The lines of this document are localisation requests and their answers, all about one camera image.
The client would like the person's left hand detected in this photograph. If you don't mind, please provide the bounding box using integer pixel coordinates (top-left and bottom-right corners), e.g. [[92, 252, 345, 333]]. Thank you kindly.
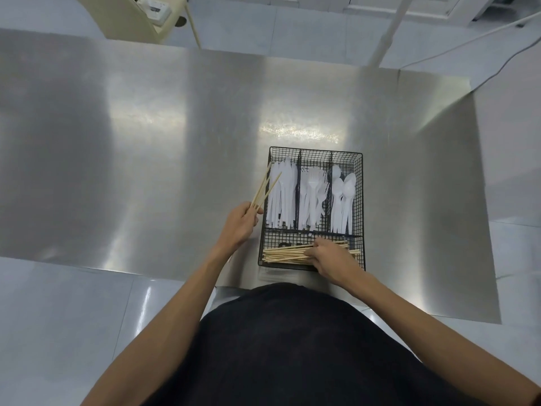
[[219, 201, 264, 259]]

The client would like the person's right hand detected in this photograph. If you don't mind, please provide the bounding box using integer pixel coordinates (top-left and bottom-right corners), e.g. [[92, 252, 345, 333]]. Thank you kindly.
[[310, 238, 365, 289]]

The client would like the wooden chopstick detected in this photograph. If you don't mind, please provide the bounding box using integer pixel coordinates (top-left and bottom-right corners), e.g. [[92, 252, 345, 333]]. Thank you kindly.
[[251, 161, 272, 208], [255, 172, 283, 209]]

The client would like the pile of wooden chopsticks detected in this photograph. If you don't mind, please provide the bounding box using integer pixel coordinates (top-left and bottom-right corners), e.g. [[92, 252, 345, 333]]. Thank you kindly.
[[262, 240, 362, 264]]

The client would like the person's left forearm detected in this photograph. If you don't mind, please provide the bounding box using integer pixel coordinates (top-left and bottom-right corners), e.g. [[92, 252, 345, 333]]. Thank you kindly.
[[79, 249, 231, 406]]

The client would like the person's right forearm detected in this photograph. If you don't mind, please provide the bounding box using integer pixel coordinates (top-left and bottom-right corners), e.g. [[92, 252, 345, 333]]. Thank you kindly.
[[347, 277, 541, 406]]

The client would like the pile of white plastic knives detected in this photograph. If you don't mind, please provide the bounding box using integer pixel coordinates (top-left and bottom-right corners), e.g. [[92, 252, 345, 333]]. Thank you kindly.
[[267, 157, 299, 230]]

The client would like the pile of white plastic spoons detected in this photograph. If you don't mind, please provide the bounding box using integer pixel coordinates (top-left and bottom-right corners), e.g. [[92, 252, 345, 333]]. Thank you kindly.
[[330, 165, 358, 234]]

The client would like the pile of white plastic forks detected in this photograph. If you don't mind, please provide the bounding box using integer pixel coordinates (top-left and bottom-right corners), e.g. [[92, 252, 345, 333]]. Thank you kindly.
[[298, 167, 330, 232]]

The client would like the person's black shirt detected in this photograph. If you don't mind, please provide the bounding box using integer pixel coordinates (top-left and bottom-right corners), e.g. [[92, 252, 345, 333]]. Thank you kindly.
[[143, 283, 489, 406]]

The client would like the white pole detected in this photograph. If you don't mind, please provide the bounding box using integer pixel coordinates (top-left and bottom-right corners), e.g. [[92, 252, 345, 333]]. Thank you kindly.
[[367, 0, 415, 68]]

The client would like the white device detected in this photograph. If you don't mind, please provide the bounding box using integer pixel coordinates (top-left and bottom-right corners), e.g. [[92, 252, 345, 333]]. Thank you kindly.
[[136, 0, 172, 27]]

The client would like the white cabinet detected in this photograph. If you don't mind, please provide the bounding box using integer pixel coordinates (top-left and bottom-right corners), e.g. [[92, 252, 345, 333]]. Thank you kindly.
[[189, 0, 497, 27]]

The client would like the cream chair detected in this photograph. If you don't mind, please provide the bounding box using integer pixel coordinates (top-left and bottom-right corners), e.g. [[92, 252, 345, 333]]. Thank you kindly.
[[74, 0, 203, 50]]

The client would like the black wire cutlery basket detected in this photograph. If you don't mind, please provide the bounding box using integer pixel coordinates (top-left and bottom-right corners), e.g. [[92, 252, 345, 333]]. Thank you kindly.
[[257, 146, 366, 272]]

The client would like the white cable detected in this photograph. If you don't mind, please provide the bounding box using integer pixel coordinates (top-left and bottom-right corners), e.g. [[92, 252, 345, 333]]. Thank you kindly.
[[399, 11, 541, 70]]

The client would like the grey cable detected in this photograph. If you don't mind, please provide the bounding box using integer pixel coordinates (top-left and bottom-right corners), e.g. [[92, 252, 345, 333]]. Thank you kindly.
[[468, 36, 541, 92]]

